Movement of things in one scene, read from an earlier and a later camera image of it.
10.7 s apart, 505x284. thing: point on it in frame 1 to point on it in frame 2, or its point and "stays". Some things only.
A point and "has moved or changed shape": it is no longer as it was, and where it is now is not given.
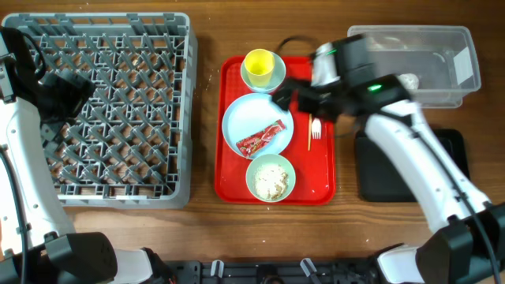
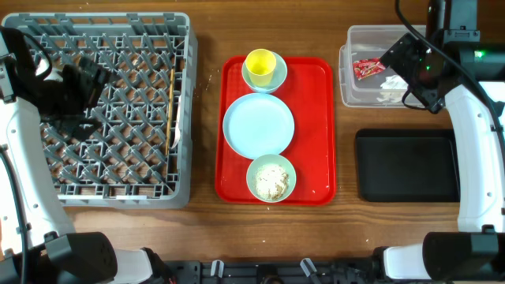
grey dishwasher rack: [132, 145] stays
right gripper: [306, 102] to [409, 49]
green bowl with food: [271, 177] stays
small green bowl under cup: [276, 79] stays
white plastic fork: [316, 128] to [177, 134]
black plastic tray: [381, 177] stays
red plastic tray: [312, 150] stays
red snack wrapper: [251, 144] has moved or changed shape
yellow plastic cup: [259, 65] stays
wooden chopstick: [309, 132] to [170, 109]
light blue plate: [249, 113] stays
